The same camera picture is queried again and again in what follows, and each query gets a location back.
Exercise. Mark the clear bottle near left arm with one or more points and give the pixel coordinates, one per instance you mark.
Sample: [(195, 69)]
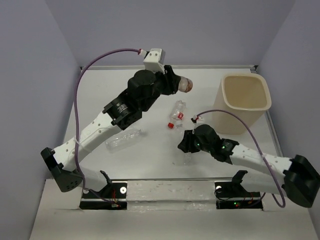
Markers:
[(124, 139)]

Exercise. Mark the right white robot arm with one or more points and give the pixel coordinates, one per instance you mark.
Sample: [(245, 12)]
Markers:
[(295, 177)]

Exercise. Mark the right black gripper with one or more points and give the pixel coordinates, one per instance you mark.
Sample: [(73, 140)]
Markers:
[(185, 145)]

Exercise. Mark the red cap pink bottle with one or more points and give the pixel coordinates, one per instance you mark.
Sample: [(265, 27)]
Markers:
[(185, 85)]

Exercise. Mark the crushed red label bottle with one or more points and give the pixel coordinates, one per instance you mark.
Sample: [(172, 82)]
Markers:
[(177, 113)]

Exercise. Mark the clear white cap bottle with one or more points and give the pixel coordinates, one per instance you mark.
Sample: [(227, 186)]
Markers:
[(181, 158)]

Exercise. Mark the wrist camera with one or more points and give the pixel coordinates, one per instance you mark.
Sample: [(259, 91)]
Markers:
[(154, 60), (197, 121)]

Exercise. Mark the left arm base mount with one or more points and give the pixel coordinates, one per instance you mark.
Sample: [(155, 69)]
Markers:
[(113, 196)]

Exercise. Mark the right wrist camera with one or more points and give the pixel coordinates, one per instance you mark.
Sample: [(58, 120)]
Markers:
[(197, 121)]

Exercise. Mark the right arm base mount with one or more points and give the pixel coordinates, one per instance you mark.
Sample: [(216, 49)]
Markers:
[(231, 195)]

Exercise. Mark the beige plastic bin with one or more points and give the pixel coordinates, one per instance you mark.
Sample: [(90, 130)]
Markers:
[(245, 95)]

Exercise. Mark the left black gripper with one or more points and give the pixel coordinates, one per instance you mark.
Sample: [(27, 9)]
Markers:
[(170, 80)]

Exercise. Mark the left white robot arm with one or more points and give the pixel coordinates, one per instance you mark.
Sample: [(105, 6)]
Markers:
[(142, 91)]

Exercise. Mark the metal table rail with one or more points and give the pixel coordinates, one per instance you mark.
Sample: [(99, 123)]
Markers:
[(139, 67)]

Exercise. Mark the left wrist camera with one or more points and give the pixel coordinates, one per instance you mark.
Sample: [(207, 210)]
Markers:
[(154, 60)]

